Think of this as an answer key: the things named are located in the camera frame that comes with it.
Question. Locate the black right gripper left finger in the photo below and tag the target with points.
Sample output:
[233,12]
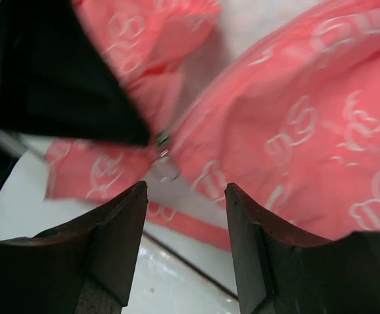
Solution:
[85,265]

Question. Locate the pink jacket with white lining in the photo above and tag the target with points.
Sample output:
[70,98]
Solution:
[291,116]

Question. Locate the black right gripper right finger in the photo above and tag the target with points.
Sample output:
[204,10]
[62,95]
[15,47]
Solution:
[280,268]

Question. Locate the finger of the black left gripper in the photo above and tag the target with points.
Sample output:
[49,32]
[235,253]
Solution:
[53,82]

